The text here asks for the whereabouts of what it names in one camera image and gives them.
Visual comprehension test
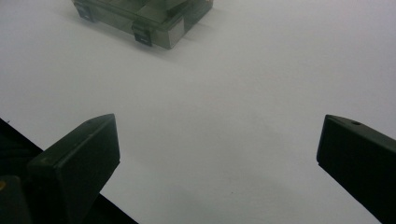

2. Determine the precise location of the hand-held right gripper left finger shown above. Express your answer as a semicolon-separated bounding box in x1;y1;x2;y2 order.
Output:
25;113;121;224

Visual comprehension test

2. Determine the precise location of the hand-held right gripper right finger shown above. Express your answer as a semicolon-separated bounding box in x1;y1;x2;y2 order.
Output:
316;114;396;224

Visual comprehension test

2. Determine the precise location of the clear grey compartment storage box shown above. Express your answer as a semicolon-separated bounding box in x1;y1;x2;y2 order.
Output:
70;0;215;50

